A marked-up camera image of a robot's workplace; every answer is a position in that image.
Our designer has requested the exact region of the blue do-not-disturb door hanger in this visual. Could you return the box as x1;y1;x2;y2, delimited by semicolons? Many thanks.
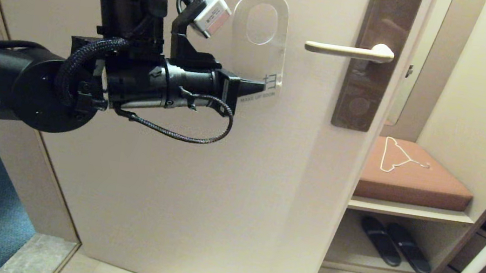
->
222;0;294;112

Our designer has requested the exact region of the beige room door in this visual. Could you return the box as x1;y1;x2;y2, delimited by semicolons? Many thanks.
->
0;0;427;273

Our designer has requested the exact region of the brown metal lock plate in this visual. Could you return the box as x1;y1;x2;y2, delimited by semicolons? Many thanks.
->
331;0;426;138

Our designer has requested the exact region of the brown seat cushion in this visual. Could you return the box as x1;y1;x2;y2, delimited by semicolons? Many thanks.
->
354;134;479;214

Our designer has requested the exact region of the black slipper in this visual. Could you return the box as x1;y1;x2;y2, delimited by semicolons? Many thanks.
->
382;221;437;273
356;215;407;268

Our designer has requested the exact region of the black braided sleeve cable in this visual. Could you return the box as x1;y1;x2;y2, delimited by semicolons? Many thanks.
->
50;31;243;148

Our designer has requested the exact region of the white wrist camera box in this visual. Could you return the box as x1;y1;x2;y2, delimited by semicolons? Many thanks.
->
190;0;234;41

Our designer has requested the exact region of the brass lever door handle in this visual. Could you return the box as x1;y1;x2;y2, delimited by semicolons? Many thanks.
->
304;34;396;64

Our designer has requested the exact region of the white wire clothes hanger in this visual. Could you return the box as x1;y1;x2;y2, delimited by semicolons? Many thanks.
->
379;136;433;179

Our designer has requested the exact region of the black smooth arm cable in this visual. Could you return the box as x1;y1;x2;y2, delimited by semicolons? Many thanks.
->
0;35;49;58

